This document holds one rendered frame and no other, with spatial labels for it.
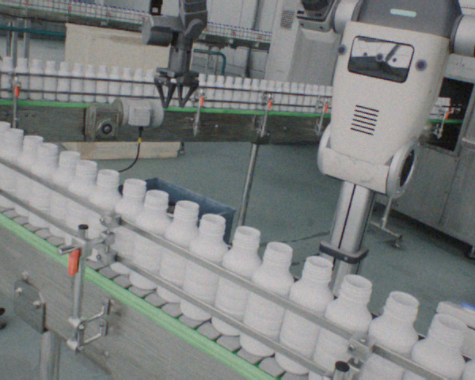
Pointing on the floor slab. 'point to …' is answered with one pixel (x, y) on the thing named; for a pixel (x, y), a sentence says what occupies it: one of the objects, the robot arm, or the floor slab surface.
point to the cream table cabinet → (159, 56)
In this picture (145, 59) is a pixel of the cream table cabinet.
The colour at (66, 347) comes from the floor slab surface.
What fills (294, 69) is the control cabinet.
